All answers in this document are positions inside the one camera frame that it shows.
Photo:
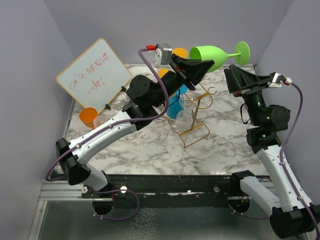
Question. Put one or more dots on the blue goblet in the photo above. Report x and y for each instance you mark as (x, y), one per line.
(176, 102)

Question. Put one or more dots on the clear glass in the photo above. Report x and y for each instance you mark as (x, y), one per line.
(99, 120)
(184, 118)

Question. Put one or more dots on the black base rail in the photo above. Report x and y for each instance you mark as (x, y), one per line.
(131, 191)

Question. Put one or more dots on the whiteboard with red writing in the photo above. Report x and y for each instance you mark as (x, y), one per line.
(95, 77)

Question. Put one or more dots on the aluminium extrusion rail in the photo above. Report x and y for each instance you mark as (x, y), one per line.
(62, 191)

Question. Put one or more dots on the orange cup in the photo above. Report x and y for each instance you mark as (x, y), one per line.
(87, 116)

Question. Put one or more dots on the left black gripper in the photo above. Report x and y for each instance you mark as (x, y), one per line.
(194, 70)

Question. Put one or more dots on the yellow goblet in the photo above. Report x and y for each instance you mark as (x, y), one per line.
(180, 52)
(161, 72)

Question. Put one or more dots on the gold wire glass rack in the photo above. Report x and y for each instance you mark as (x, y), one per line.
(199, 130)

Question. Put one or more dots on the green goblet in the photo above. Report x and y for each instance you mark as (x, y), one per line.
(241, 54)

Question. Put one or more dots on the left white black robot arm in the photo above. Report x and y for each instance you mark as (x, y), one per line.
(145, 95)

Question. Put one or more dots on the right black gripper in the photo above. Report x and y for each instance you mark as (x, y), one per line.
(239, 81)

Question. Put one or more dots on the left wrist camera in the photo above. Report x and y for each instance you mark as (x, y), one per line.
(162, 54)

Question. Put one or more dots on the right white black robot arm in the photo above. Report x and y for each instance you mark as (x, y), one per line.
(290, 211)

